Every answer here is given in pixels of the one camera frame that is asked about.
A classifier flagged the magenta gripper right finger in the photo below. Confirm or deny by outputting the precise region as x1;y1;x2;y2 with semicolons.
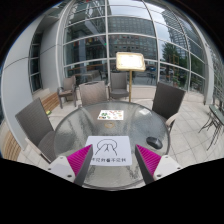
134;144;183;185

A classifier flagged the black computer mouse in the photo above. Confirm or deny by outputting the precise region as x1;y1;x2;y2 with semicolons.
146;137;163;149

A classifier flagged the middle grey wicker chair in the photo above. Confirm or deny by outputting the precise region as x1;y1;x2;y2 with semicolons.
79;81;107;106

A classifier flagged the green side table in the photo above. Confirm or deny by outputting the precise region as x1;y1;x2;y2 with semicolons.
200;104;224;149

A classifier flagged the white paper with mouse outline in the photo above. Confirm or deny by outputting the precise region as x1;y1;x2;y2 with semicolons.
86;136;132;166

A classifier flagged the colourful printed card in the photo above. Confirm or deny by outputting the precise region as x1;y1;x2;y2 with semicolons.
98;110;124;120

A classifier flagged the left grey wicker chair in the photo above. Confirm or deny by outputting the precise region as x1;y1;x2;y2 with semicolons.
15;98;56;162

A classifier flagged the far left wicker chair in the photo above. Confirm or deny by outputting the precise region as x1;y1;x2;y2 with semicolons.
57;76;77;107

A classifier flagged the right grey wicker chair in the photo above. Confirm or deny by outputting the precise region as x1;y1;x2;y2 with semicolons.
152;82;185;130

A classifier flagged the gold menu stand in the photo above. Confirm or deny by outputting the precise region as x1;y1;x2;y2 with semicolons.
116;52;146;95

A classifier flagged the round glass table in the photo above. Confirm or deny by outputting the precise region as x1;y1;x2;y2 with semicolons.
54;101;170;190

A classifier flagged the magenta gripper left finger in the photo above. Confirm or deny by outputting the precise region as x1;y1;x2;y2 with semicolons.
47;144;94;187

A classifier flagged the grey wicker chair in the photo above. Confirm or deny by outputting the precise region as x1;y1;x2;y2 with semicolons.
15;98;56;162
152;82;185;130
79;81;107;106

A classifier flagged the far centre wicker chair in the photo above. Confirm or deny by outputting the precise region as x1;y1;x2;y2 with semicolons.
108;72;129;99

